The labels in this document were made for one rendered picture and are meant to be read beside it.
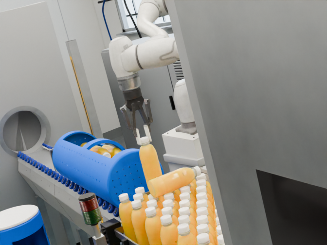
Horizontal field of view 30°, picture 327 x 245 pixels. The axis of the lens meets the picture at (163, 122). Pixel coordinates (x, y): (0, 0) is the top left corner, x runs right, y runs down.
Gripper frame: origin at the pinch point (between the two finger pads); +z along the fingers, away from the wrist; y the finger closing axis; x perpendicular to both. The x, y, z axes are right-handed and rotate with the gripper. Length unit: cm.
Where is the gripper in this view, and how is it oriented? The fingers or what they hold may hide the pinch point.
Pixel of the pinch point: (142, 135)
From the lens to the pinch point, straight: 253.7
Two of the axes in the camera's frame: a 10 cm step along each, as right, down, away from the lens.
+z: 2.3, 9.5, 2.2
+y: -8.8, 3.0, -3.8
